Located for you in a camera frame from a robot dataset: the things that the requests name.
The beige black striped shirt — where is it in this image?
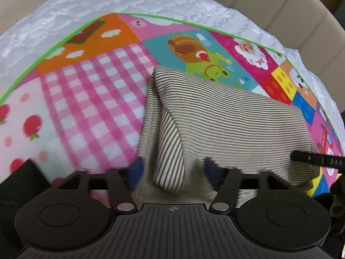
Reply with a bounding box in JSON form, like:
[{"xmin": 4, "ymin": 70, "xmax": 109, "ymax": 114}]
[{"xmin": 132, "ymin": 66, "xmax": 320, "ymax": 205}]

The colourful cartoon play mat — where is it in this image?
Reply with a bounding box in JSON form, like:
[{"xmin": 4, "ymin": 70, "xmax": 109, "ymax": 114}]
[{"xmin": 1, "ymin": 13, "xmax": 344, "ymax": 182}]

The beige padded headboard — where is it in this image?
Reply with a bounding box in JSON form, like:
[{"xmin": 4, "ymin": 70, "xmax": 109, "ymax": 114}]
[{"xmin": 215, "ymin": 0, "xmax": 344, "ymax": 105}]

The white quilted mattress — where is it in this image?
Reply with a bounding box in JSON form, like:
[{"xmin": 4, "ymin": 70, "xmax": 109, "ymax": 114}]
[{"xmin": 0, "ymin": 0, "xmax": 345, "ymax": 119}]

